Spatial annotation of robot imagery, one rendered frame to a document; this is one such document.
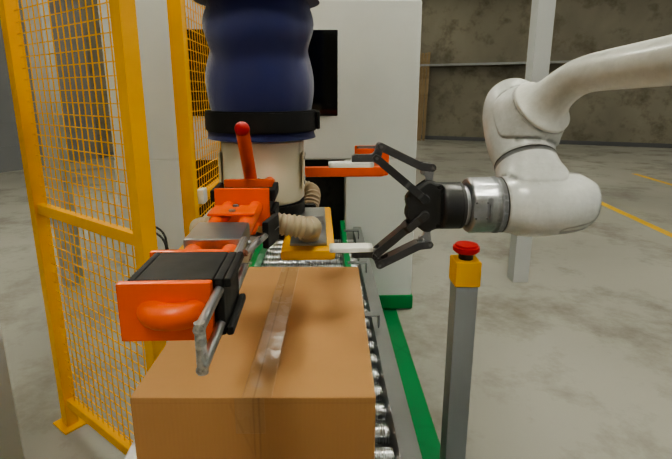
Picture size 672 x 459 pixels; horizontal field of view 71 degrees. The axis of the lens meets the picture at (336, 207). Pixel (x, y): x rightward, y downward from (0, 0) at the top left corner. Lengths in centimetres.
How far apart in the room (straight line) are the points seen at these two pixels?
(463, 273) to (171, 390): 77
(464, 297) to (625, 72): 78
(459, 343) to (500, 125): 72
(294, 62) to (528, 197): 48
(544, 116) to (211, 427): 73
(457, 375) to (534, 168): 79
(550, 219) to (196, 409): 63
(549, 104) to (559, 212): 17
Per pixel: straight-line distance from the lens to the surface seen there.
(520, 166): 80
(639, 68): 70
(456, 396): 147
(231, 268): 41
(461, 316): 135
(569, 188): 80
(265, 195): 72
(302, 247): 88
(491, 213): 75
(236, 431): 88
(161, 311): 39
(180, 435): 90
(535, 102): 82
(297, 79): 92
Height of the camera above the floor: 143
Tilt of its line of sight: 13 degrees down
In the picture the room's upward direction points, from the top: straight up
